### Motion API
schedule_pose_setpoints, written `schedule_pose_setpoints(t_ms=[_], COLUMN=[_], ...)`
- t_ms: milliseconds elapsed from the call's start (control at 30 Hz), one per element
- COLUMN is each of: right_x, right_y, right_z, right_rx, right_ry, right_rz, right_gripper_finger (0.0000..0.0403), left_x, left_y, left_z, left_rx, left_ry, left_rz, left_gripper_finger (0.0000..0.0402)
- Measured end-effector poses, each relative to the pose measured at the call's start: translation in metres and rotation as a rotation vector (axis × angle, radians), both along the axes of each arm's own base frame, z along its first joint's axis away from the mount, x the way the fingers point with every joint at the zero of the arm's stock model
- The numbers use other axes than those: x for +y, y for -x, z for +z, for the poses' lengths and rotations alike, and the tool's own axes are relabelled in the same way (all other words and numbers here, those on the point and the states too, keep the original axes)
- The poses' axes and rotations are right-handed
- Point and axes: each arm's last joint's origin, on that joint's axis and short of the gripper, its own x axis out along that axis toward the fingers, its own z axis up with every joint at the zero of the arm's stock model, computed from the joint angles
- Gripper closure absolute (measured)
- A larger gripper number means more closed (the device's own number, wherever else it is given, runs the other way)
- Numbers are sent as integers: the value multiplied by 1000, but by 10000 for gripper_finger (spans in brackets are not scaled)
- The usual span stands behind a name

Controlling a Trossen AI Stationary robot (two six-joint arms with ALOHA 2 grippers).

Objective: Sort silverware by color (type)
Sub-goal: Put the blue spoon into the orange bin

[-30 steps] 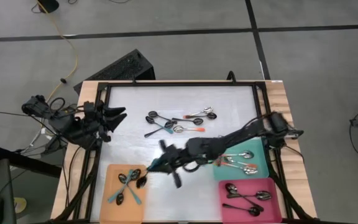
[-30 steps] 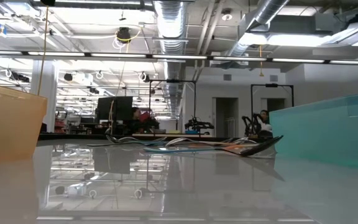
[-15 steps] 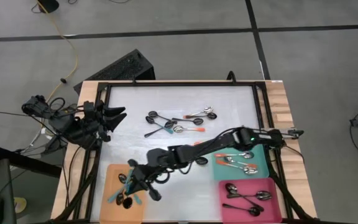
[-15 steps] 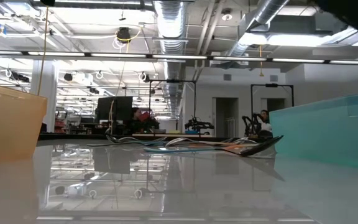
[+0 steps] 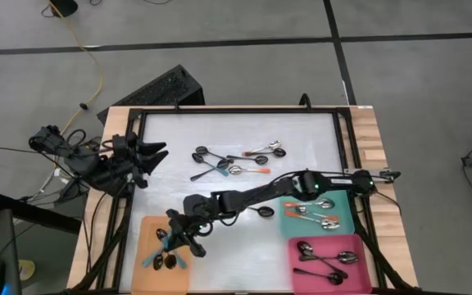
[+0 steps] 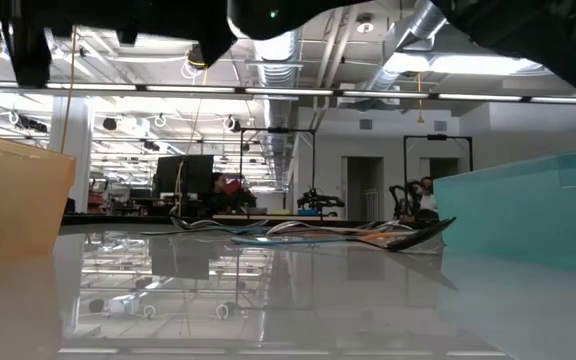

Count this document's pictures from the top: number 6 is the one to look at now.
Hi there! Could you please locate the round ceiling fixture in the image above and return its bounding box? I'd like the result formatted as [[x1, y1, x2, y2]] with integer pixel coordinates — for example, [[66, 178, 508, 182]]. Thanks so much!
[[356, 13, 375, 35]]

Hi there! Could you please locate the black metal rig frame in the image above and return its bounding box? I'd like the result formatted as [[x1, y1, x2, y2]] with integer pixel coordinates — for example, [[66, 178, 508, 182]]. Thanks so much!
[[239, 127, 317, 214], [402, 134, 474, 224]]

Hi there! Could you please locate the orange plastic bin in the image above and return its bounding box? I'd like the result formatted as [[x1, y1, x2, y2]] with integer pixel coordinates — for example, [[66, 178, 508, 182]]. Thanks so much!
[[0, 130, 78, 262]]

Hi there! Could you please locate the silver ventilation duct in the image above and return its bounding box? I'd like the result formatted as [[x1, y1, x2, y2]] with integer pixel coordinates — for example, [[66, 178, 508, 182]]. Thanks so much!
[[245, 29, 303, 176], [367, 0, 449, 96]]

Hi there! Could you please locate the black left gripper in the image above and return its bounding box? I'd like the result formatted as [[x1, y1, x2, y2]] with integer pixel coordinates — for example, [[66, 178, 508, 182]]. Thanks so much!
[[50, 0, 239, 69]]

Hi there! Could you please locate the white building column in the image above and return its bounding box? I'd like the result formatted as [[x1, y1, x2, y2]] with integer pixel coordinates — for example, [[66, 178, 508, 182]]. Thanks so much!
[[50, 97, 94, 214]]

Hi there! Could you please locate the black rounded object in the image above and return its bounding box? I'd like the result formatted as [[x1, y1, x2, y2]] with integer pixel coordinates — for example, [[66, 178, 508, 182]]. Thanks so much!
[[414, 208, 442, 225]]

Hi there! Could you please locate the long yellow cable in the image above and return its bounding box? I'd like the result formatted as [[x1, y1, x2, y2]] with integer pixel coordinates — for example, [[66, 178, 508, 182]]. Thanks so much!
[[60, 27, 80, 154]]

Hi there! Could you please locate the black computer monitor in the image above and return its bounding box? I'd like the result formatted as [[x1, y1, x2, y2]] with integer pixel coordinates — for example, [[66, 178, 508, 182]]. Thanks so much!
[[153, 153, 216, 195]]

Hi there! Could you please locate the red background object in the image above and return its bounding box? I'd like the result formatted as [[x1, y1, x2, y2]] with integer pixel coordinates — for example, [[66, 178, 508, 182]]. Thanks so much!
[[227, 179, 258, 199]]

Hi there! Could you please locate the person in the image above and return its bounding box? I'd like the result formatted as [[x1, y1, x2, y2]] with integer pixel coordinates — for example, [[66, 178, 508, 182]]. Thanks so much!
[[209, 172, 230, 201], [414, 175, 440, 212]]

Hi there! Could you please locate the teal plastic bin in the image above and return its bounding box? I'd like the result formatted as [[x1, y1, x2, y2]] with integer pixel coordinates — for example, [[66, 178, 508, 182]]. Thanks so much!
[[432, 149, 576, 274]]

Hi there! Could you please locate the long ceiling light strip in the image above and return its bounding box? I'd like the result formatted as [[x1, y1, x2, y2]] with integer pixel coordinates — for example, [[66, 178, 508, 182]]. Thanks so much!
[[0, 79, 576, 107]]

